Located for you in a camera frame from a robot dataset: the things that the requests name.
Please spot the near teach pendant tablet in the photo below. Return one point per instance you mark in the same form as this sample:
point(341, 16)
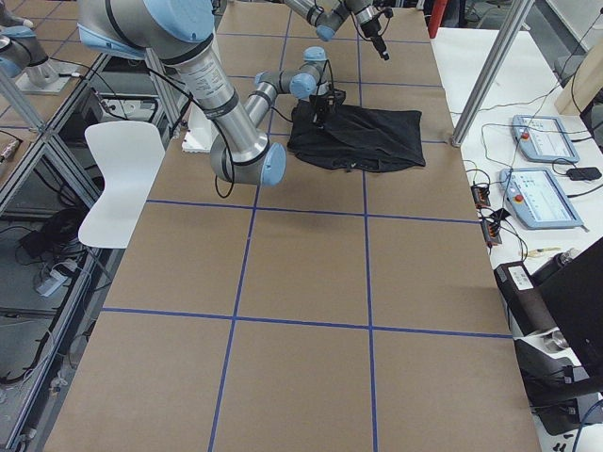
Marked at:
point(536, 199)

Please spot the far teach pendant tablet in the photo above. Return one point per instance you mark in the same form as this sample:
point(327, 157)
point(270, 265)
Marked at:
point(543, 139)

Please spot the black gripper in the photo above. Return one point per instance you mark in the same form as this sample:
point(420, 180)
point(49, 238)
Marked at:
point(321, 108)
point(371, 30)

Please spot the aluminium frame post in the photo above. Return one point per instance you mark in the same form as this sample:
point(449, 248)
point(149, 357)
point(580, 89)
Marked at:
point(503, 42)

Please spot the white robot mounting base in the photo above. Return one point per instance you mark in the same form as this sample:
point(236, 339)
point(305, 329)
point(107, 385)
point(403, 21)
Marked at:
point(202, 132)

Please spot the black printer device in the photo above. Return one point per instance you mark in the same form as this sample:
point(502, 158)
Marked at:
point(570, 302)

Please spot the white plastic chair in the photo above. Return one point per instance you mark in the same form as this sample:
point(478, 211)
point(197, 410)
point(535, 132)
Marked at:
point(128, 154)

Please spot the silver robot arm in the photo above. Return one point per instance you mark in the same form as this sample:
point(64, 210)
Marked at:
point(327, 21)
point(181, 34)

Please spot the teach pendant tablet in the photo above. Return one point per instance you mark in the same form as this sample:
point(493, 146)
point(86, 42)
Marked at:
point(536, 199)
point(543, 139)

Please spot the black graphic t-shirt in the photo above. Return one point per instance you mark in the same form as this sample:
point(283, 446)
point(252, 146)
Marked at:
point(356, 138)

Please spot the black computer mouse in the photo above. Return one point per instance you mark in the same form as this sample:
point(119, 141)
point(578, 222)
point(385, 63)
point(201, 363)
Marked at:
point(584, 174)

